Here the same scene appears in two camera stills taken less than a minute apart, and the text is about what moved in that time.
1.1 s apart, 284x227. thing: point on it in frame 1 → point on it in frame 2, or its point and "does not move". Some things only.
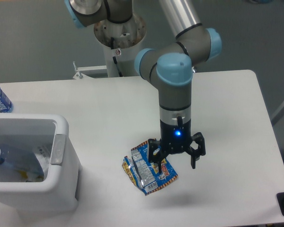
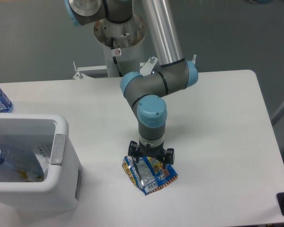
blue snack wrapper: (144, 174) does not move
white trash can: (58, 191) does not move
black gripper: (175, 138) → (134, 151)
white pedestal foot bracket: (79, 75) does not move
